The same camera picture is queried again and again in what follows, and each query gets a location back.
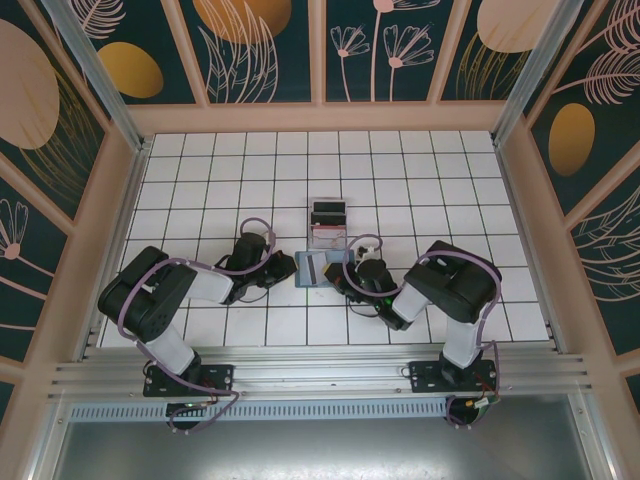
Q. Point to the aluminium frame post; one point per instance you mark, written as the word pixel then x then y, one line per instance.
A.
pixel 97 75
pixel 532 75

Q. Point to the grey metal sheet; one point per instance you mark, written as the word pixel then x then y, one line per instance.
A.
pixel 320 450

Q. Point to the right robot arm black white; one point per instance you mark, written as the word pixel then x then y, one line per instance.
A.
pixel 450 285

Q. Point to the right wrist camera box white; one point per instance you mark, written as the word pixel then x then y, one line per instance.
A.
pixel 367 251

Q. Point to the red edged card stack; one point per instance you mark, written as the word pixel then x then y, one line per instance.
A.
pixel 328 237

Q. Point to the dark green card stack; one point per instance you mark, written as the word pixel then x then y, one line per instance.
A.
pixel 327 220

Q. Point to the aluminium mounting rail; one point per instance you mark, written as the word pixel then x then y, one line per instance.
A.
pixel 320 372

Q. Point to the clear acrylic card holder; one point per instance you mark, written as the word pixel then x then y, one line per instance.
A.
pixel 311 235

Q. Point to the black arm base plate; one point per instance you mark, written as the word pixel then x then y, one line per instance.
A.
pixel 220 377
pixel 425 375

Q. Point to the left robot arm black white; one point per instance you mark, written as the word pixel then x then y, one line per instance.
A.
pixel 145 300

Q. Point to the aluminium side rail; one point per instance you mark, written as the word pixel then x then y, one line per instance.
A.
pixel 118 250
pixel 529 250

